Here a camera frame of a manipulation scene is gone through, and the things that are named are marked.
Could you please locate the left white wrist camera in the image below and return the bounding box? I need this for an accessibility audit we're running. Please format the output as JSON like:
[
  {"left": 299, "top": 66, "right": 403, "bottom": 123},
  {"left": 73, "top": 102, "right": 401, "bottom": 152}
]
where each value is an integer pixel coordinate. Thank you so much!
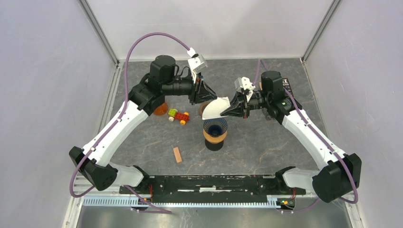
[{"left": 187, "top": 47, "right": 208, "bottom": 83}]

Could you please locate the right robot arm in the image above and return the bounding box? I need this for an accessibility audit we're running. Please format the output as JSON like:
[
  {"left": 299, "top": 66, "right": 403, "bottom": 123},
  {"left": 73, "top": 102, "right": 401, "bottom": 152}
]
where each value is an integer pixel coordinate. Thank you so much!
[{"left": 220, "top": 71, "right": 362, "bottom": 204}]

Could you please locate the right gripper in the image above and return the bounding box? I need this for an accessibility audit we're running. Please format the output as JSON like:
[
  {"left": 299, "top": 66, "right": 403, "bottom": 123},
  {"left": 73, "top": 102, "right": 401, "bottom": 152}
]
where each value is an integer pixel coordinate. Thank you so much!
[{"left": 221, "top": 91, "right": 270, "bottom": 119}]

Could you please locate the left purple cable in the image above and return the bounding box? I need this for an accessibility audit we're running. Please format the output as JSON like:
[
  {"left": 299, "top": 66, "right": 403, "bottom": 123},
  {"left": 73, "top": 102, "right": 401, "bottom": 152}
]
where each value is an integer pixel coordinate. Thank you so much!
[{"left": 68, "top": 32, "right": 196, "bottom": 198}]

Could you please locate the blue ribbed plastic dripper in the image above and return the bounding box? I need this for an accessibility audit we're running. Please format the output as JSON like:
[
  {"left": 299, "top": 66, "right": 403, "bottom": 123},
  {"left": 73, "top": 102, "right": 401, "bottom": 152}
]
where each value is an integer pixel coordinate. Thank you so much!
[{"left": 203, "top": 118, "right": 228, "bottom": 137}]

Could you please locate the orange glass carafe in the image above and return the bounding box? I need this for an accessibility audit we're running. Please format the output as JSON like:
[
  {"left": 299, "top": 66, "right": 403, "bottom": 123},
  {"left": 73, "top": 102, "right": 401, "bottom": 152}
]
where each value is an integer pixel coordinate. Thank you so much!
[{"left": 153, "top": 102, "right": 169, "bottom": 116}]

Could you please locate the clear smoky ribbed dripper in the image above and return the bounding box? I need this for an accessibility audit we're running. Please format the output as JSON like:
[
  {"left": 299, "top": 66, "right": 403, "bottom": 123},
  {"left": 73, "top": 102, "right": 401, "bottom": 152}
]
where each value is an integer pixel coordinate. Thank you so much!
[{"left": 262, "top": 109, "right": 275, "bottom": 121}]

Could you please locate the orange black coffee filter box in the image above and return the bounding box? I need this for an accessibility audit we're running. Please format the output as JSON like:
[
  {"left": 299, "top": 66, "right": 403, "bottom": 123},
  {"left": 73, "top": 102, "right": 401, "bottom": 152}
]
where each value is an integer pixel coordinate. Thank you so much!
[{"left": 282, "top": 78, "right": 294, "bottom": 97}]

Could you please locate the light wooden ring holder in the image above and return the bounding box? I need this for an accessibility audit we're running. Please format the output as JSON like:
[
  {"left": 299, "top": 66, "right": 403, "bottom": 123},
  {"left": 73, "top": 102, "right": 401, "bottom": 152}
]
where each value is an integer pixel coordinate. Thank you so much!
[{"left": 203, "top": 131, "right": 228, "bottom": 144}]

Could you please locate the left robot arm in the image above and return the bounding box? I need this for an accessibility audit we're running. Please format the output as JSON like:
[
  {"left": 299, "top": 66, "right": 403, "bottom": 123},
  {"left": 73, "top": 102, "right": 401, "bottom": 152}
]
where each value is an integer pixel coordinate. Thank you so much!
[{"left": 69, "top": 54, "right": 217, "bottom": 194}]

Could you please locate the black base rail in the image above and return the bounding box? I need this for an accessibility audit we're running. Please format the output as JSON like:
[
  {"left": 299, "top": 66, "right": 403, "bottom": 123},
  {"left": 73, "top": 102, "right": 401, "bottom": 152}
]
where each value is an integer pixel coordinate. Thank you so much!
[{"left": 133, "top": 175, "right": 306, "bottom": 204}]

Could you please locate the colourful toy brick car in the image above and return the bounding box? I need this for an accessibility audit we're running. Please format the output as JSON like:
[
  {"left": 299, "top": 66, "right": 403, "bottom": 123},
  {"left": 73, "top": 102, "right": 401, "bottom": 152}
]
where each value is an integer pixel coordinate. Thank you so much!
[{"left": 168, "top": 109, "right": 190, "bottom": 125}]

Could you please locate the small wooden block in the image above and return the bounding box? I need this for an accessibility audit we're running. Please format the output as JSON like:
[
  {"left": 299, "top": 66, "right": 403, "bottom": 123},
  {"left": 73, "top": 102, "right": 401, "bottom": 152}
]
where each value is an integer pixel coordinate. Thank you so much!
[{"left": 173, "top": 147, "right": 182, "bottom": 163}]

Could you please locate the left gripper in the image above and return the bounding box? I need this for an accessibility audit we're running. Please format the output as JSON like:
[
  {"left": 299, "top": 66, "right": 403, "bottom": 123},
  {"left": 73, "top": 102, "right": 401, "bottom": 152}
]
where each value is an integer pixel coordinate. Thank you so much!
[{"left": 163, "top": 69, "right": 218, "bottom": 105}]

